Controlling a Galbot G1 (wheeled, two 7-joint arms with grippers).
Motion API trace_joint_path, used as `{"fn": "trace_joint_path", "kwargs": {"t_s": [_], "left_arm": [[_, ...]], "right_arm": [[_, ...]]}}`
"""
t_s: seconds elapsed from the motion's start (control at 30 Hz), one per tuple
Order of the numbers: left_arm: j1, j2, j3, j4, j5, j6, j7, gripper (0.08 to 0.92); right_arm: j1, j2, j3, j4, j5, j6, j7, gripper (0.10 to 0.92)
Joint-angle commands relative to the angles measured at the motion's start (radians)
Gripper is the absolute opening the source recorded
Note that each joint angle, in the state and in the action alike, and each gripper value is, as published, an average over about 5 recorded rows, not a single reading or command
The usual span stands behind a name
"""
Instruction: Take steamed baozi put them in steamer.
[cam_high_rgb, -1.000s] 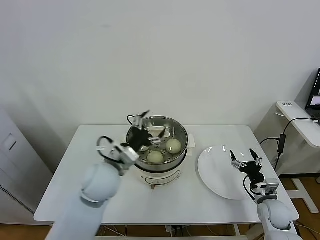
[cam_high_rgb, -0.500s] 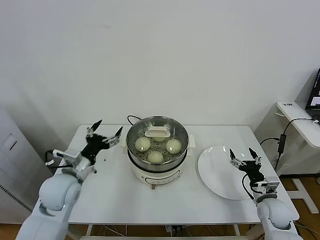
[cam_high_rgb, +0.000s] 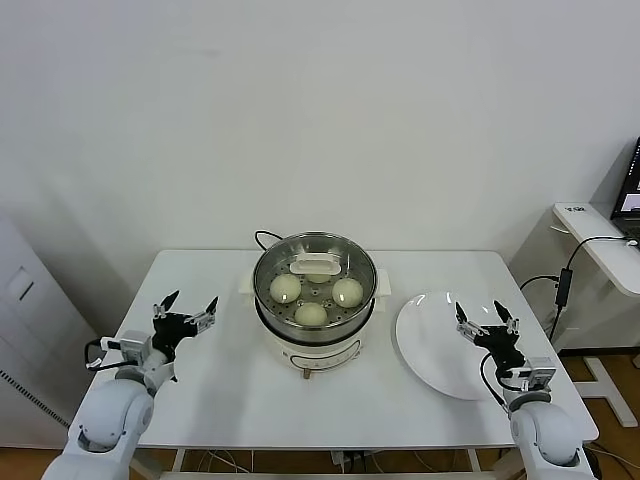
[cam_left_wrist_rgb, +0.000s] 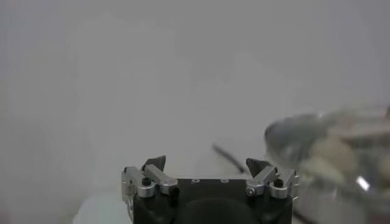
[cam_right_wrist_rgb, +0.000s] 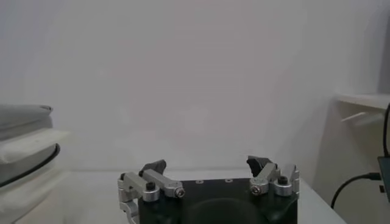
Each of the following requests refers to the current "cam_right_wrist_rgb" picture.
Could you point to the cream electric cooker base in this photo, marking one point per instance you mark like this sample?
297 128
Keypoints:
30 198

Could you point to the white side desk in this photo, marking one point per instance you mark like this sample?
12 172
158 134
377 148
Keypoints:
365 100

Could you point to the stainless steel steamer basket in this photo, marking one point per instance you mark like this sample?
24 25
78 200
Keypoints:
24 124

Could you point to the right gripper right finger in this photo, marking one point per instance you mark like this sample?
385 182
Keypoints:
268 178

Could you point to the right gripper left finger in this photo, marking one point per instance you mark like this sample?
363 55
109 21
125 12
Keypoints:
158 182

